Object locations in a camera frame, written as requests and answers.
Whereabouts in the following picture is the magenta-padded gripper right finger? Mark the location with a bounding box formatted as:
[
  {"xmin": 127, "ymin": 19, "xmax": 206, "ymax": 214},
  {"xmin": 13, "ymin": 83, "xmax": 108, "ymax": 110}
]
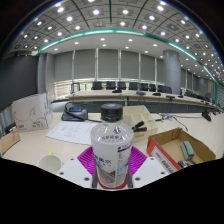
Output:
[{"xmin": 129, "ymin": 146, "xmax": 167, "ymax": 188}]

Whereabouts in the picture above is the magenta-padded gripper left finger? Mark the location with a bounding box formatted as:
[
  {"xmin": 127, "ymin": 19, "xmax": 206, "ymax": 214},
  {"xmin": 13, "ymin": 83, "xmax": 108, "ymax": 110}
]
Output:
[{"xmin": 55, "ymin": 146, "xmax": 96, "ymax": 189}]

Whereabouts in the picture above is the clear black-capped drink bottle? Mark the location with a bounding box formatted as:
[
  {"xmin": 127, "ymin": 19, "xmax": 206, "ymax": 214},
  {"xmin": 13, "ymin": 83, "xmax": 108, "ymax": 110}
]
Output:
[{"xmin": 89, "ymin": 103, "xmax": 135, "ymax": 190}]

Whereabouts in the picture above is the cardboard box with red label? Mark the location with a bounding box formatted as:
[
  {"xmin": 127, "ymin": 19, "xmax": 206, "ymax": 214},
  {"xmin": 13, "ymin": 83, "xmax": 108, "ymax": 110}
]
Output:
[{"xmin": 146, "ymin": 127, "xmax": 217, "ymax": 175}]

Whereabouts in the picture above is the black marker pen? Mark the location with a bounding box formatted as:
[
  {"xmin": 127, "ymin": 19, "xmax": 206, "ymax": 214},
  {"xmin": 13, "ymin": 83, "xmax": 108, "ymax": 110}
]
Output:
[{"xmin": 177, "ymin": 159, "xmax": 191, "ymax": 169}]

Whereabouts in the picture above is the white printed paper sheet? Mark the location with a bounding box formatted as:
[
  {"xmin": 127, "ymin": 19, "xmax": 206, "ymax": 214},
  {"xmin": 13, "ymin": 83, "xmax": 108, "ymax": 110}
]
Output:
[{"xmin": 45, "ymin": 120, "xmax": 101, "ymax": 146}]

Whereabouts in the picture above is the flat round red coaster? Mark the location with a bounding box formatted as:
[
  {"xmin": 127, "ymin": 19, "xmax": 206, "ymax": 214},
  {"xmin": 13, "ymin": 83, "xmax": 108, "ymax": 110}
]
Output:
[{"xmin": 96, "ymin": 179, "xmax": 130, "ymax": 191}]

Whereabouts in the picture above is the green whiteboard eraser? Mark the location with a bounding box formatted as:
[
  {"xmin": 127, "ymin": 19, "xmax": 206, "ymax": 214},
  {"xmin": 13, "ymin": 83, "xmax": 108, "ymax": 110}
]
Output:
[{"xmin": 180, "ymin": 140, "xmax": 196, "ymax": 161}]

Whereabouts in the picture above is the cream compartment organiser box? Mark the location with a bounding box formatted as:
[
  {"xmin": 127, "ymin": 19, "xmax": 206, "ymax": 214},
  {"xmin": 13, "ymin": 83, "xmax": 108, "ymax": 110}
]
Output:
[{"xmin": 121, "ymin": 105, "xmax": 160, "ymax": 143}]

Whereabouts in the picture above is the black desk telephone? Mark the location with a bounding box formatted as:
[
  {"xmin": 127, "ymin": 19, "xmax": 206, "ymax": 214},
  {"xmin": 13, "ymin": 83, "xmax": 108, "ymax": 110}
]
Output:
[{"xmin": 61, "ymin": 101, "xmax": 90, "ymax": 122}]

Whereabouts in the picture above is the brown kraft paper envelope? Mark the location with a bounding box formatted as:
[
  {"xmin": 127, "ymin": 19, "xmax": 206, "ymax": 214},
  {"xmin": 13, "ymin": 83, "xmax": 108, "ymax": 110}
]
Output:
[{"xmin": 0, "ymin": 128, "xmax": 22, "ymax": 156}]

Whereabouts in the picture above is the white printed paper carton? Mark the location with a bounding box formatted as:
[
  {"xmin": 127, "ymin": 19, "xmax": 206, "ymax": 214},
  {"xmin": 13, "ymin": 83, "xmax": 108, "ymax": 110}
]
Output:
[{"xmin": 11, "ymin": 92, "xmax": 54, "ymax": 133}]

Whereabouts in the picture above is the long curved conference desk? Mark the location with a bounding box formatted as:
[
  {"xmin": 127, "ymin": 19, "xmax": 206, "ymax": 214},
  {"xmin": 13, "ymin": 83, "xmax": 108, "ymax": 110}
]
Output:
[{"xmin": 67, "ymin": 89, "xmax": 222, "ymax": 113}]

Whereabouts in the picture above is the black power adapter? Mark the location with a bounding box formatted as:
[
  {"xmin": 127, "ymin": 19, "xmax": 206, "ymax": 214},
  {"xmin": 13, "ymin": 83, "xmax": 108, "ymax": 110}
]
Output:
[{"xmin": 2, "ymin": 122, "xmax": 17, "ymax": 135}]

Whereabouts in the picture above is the black table microphone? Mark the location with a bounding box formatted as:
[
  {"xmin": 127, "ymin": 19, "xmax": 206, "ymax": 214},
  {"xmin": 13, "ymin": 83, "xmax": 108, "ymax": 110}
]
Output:
[{"xmin": 201, "ymin": 111, "xmax": 213, "ymax": 122}]

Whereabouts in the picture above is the row of black office chairs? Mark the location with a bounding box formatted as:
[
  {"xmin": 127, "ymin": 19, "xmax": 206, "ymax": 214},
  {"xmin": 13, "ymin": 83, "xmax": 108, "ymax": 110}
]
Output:
[{"xmin": 90, "ymin": 80, "xmax": 215, "ymax": 102}]

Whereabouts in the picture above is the group of round ceiling lights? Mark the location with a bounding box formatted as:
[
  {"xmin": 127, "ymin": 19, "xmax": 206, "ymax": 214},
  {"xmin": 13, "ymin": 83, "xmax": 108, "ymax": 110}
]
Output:
[{"xmin": 12, "ymin": 0, "xmax": 224, "ymax": 78}]

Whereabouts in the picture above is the white mug with yellow handle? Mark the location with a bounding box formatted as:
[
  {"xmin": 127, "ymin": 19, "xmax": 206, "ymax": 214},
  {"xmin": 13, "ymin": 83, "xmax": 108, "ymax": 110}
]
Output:
[{"xmin": 37, "ymin": 151, "xmax": 63, "ymax": 175}]

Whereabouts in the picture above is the thin black cable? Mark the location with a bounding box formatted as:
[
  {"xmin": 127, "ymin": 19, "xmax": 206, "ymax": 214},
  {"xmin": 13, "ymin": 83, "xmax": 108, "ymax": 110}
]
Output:
[{"xmin": 159, "ymin": 112, "xmax": 190, "ymax": 133}]

